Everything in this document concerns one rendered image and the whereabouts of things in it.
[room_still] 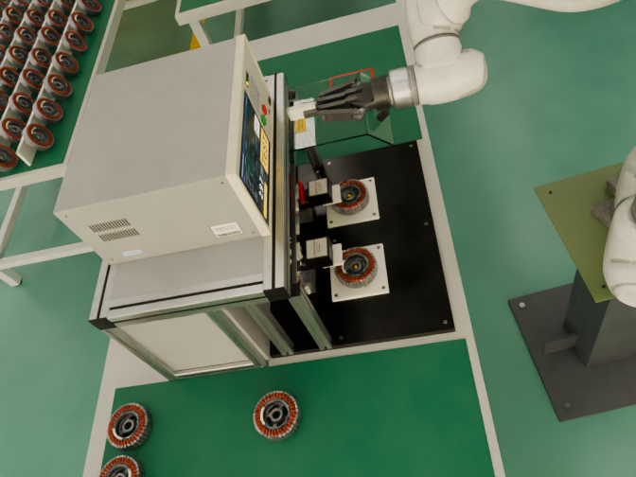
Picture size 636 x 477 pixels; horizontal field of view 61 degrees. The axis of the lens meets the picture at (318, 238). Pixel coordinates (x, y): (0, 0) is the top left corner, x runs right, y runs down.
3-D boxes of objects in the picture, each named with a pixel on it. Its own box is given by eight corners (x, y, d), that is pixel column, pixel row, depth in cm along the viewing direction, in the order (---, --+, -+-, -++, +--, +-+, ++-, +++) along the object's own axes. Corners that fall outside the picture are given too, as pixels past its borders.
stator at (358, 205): (367, 183, 161) (365, 174, 158) (371, 212, 155) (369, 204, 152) (331, 189, 163) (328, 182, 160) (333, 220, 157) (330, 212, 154)
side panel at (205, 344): (268, 356, 142) (219, 298, 116) (268, 366, 140) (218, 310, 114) (170, 370, 147) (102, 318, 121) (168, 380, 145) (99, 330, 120)
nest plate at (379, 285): (382, 245, 149) (381, 242, 148) (389, 292, 140) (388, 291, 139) (329, 255, 152) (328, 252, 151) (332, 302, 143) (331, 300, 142)
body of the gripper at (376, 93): (395, 115, 123) (354, 125, 124) (390, 91, 128) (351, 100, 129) (389, 90, 117) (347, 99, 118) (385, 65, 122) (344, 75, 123)
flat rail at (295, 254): (296, 106, 154) (293, 98, 151) (301, 298, 118) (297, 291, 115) (292, 107, 154) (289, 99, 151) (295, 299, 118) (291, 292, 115)
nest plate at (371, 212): (374, 179, 163) (373, 176, 162) (379, 219, 154) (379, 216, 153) (326, 189, 166) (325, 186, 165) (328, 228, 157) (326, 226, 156)
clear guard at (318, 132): (383, 83, 150) (379, 66, 146) (394, 145, 136) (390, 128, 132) (272, 110, 157) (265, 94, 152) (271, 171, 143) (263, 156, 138)
